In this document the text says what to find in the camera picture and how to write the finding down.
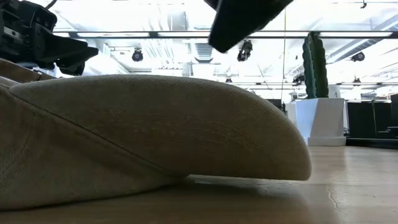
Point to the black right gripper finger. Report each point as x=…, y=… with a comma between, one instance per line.
x=242, y=21

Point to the black low cabinet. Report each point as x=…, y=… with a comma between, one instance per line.
x=373, y=119

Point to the black ceiling spotlight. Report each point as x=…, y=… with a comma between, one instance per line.
x=245, y=50
x=358, y=56
x=137, y=55

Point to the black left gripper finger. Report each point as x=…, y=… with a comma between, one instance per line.
x=62, y=49
x=73, y=68

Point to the white square planter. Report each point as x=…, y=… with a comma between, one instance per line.
x=321, y=121

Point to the black ceiling light rail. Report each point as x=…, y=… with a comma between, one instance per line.
x=174, y=34

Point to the tall green cactus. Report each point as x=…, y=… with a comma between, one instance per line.
x=315, y=65

